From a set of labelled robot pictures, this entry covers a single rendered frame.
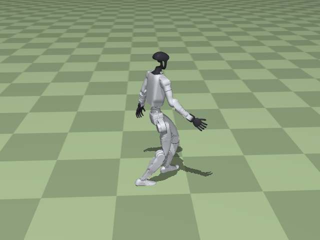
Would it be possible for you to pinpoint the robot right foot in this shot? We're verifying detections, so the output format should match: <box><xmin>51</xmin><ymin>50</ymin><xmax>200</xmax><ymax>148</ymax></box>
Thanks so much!
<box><xmin>135</xmin><ymin>178</ymin><xmax>156</xmax><ymax>186</ymax></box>

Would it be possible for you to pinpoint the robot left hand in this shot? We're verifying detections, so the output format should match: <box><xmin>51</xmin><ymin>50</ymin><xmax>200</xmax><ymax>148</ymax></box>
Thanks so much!
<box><xmin>136</xmin><ymin>103</ymin><xmax>145</xmax><ymax>118</ymax></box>

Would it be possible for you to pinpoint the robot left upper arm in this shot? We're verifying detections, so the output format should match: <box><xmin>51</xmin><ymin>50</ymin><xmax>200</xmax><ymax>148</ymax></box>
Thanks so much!
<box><xmin>141</xmin><ymin>71</ymin><xmax>150</xmax><ymax>95</ymax></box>

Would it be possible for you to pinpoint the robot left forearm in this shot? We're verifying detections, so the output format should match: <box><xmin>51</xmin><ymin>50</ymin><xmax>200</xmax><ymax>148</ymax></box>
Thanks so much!
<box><xmin>138</xmin><ymin>90</ymin><xmax>146</xmax><ymax>107</ymax></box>

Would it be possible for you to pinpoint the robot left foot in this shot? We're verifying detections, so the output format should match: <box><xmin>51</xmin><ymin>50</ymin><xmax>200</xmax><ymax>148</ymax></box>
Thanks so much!
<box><xmin>160</xmin><ymin>164</ymin><xmax>179</xmax><ymax>173</ymax></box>

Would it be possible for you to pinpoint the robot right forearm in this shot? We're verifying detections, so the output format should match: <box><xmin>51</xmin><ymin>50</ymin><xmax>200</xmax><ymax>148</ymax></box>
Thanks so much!
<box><xmin>172</xmin><ymin>99</ymin><xmax>193</xmax><ymax>121</ymax></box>

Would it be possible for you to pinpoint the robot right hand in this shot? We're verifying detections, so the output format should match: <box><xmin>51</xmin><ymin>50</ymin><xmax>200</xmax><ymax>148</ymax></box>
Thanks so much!
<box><xmin>187</xmin><ymin>114</ymin><xmax>208</xmax><ymax>131</ymax></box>

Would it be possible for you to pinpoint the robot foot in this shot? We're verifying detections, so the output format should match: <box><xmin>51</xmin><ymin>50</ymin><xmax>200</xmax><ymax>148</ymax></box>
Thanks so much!
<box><xmin>160</xmin><ymin>164</ymin><xmax>179</xmax><ymax>173</ymax></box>
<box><xmin>135</xmin><ymin>178</ymin><xmax>156</xmax><ymax>186</ymax></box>

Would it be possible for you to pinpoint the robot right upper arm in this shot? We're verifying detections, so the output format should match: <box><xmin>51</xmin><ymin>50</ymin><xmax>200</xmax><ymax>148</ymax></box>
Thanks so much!
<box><xmin>159</xmin><ymin>77</ymin><xmax>174</xmax><ymax>108</ymax></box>

